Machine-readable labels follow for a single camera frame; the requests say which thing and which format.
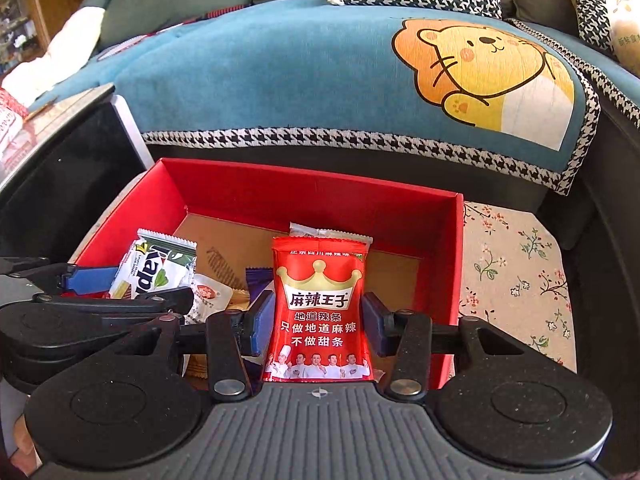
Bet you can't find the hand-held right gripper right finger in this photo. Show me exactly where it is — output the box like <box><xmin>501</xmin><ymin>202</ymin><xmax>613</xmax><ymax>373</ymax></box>
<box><xmin>361</xmin><ymin>291</ymin><xmax>543</xmax><ymax>401</ymax></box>

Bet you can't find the red spicy strip packet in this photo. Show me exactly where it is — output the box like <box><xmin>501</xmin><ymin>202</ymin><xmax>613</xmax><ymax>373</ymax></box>
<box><xmin>261</xmin><ymin>234</ymin><xmax>375</xmax><ymax>383</ymax></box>

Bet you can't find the floral tablecloth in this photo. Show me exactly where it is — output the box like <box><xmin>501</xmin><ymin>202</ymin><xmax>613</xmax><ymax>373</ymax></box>
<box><xmin>457</xmin><ymin>200</ymin><xmax>581</xmax><ymax>376</ymax></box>

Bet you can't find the white cloth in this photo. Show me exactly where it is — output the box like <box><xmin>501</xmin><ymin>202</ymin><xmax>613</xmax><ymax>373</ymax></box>
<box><xmin>0</xmin><ymin>5</ymin><xmax>106</xmax><ymax>101</ymax></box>

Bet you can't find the red white bag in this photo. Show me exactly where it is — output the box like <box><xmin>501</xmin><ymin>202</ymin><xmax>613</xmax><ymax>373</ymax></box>
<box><xmin>0</xmin><ymin>87</ymin><xmax>26</xmax><ymax>153</ymax></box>

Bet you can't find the white plastic bag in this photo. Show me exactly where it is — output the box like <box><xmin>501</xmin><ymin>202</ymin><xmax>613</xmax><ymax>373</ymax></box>
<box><xmin>600</xmin><ymin>0</ymin><xmax>640</xmax><ymax>63</ymax></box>

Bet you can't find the thin wooden stick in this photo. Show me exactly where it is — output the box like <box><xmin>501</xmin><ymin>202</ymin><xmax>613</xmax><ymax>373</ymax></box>
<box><xmin>22</xmin><ymin>101</ymin><xmax>58</xmax><ymax>121</ymax></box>

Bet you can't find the purple snack packet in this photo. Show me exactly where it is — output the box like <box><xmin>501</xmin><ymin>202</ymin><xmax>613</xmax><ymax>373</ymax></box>
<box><xmin>245</xmin><ymin>266</ymin><xmax>276</xmax><ymax>311</ymax></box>

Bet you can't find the dark grey sofa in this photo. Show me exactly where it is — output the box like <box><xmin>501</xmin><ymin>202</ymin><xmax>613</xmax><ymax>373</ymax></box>
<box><xmin>530</xmin><ymin>75</ymin><xmax>640</xmax><ymax>261</ymax></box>

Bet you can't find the gold snack packet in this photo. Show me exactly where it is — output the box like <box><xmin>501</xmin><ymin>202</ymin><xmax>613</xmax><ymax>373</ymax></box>
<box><xmin>182</xmin><ymin>352</ymin><xmax>211</xmax><ymax>378</ymax></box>

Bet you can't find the blue cartoon sofa cover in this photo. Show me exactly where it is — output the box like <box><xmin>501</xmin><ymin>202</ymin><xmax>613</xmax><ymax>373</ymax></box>
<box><xmin>30</xmin><ymin>0</ymin><xmax>601</xmax><ymax>196</ymax></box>

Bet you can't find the white snack packet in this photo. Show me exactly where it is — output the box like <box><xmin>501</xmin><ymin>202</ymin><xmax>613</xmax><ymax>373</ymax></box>
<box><xmin>184</xmin><ymin>272</ymin><xmax>236</xmax><ymax>326</ymax></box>

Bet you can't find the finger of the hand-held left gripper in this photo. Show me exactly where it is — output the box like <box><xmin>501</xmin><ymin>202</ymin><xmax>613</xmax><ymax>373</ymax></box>
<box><xmin>0</xmin><ymin>256</ymin><xmax>118</xmax><ymax>297</ymax></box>
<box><xmin>32</xmin><ymin>286</ymin><xmax>195</xmax><ymax>317</ymax></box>

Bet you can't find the yellow houndstooth cushion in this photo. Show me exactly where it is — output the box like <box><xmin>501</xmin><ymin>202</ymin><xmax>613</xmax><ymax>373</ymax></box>
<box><xmin>557</xmin><ymin>0</ymin><xmax>618</xmax><ymax>53</ymax></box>

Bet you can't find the silver grey snack packet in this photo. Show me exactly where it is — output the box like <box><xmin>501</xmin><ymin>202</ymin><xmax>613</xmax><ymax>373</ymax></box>
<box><xmin>289</xmin><ymin>221</ymin><xmax>373</xmax><ymax>241</ymax></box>

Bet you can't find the green white wafer packet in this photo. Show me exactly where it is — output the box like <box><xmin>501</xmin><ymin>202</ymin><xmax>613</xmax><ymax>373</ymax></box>
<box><xmin>107</xmin><ymin>228</ymin><xmax>197</xmax><ymax>301</ymax></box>

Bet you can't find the grey green cushion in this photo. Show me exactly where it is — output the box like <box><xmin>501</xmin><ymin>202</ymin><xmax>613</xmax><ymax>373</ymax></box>
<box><xmin>97</xmin><ymin>0</ymin><xmax>256</xmax><ymax>48</ymax></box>

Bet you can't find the red cardboard box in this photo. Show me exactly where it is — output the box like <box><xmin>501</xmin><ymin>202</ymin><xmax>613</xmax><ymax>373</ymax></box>
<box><xmin>67</xmin><ymin>157</ymin><xmax>466</xmax><ymax>391</ymax></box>

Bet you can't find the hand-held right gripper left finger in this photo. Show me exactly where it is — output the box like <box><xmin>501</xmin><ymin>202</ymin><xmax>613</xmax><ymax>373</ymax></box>
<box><xmin>102</xmin><ymin>290</ymin><xmax>276</xmax><ymax>403</ymax></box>

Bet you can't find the black glossy cabinet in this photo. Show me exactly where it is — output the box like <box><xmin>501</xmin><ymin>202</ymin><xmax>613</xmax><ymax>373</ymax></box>
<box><xmin>0</xmin><ymin>82</ymin><xmax>156</xmax><ymax>266</ymax></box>

